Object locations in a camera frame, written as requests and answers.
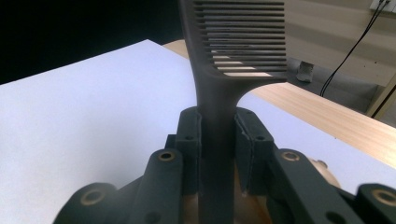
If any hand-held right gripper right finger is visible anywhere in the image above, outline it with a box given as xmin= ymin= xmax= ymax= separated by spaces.
xmin=233 ymin=106 xmax=276 ymax=198

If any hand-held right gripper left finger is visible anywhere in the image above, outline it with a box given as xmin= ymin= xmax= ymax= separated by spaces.
xmin=164 ymin=106 xmax=204 ymax=196

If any black comb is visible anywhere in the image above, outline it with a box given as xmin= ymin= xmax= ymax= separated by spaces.
xmin=178 ymin=0 xmax=288 ymax=224

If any wooden table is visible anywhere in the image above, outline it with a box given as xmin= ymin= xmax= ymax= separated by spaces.
xmin=163 ymin=39 xmax=396 ymax=171

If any small pale floor scrap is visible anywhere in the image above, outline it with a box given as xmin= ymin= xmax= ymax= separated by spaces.
xmin=296 ymin=61 xmax=315 ymax=84

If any white power strip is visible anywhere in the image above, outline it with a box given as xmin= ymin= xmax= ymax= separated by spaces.
xmin=369 ymin=0 xmax=396 ymax=14

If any long black floor cable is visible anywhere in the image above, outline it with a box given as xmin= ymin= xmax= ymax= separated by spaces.
xmin=319 ymin=0 xmax=390 ymax=98

